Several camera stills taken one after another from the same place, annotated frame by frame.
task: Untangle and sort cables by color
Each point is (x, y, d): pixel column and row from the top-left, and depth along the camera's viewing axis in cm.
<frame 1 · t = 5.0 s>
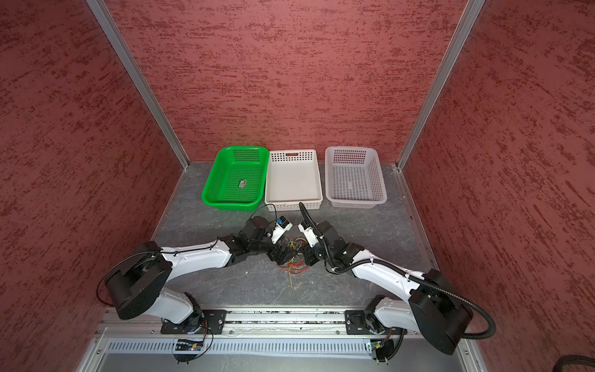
left hand: (287, 248, 85), fingers open
right hand: (300, 254, 83), fingers closed
translucent white slotted basket: (354, 177, 117), on the table
cream perforated basket: (293, 177, 112), point 4 cm above the table
green plastic basket: (239, 178, 116), on the table
small tag in green basket: (242, 184, 113), on the table

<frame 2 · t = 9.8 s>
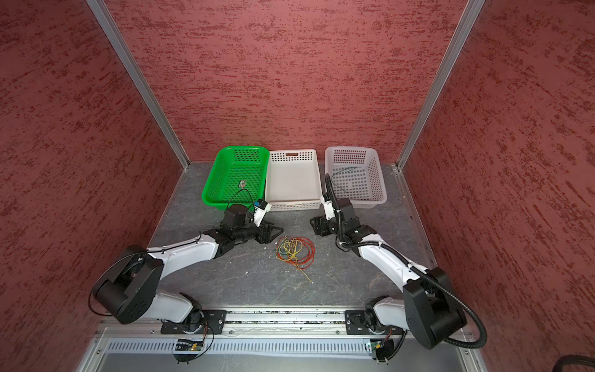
left hand: (276, 231, 86), fingers open
right hand: (317, 222, 87), fingers open
the named things where they were.

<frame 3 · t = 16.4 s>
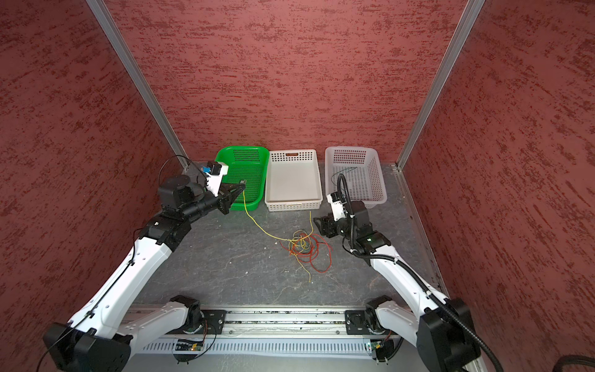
left hand: (241, 190, 71), fingers closed
right hand: (320, 221, 82), fingers open
the named things where they were.

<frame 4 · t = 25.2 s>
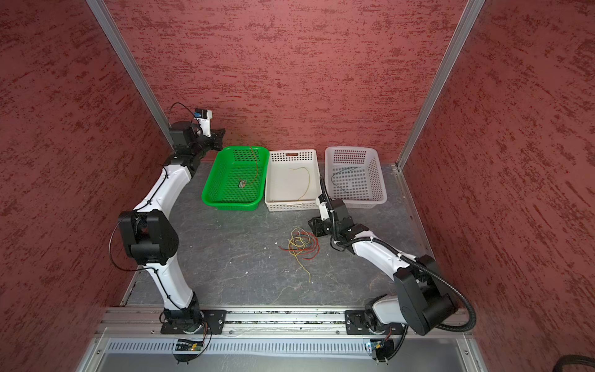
left hand: (222, 132, 87), fingers closed
right hand: (312, 225, 88), fingers open
the named things where they were.

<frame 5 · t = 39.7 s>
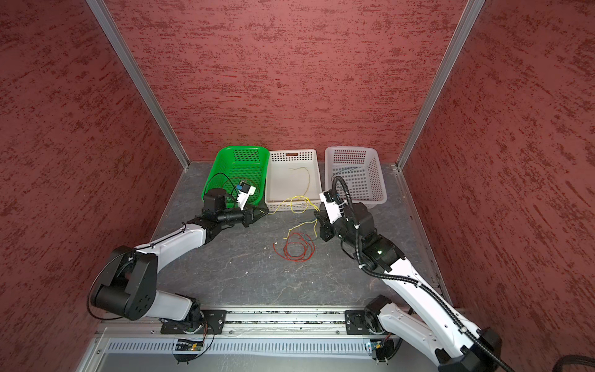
left hand: (266, 214, 84), fingers closed
right hand: (314, 217, 73), fingers closed
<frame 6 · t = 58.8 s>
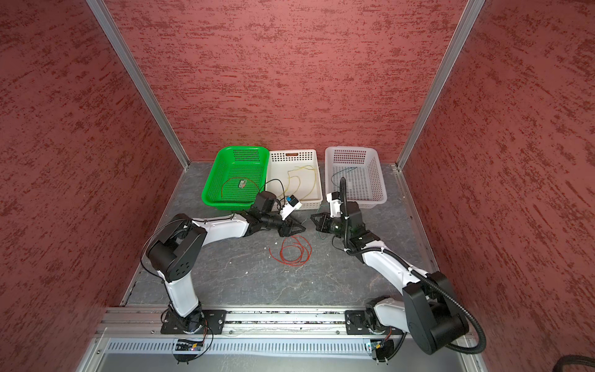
left hand: (301, 229, 88), fingers open
right hand: (309, 221, 83), fingers closed
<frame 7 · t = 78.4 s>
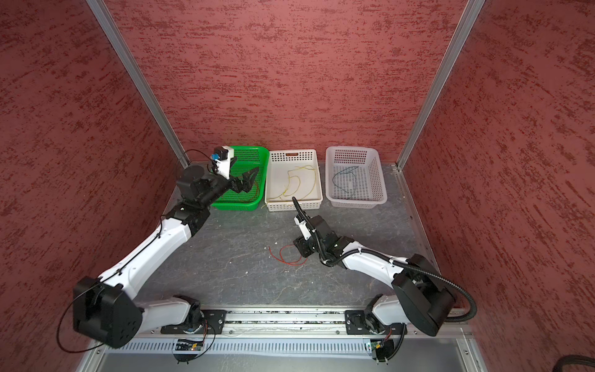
left hand: (244, 165, 75), fingers open
right hand: (299, 244, 86), fingers open
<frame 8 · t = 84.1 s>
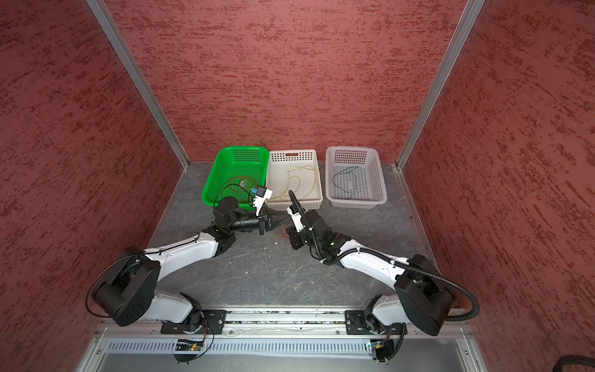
left hand: (288, 222, 74), fingers closed
right hand: (287, 234, 83), fingers closed
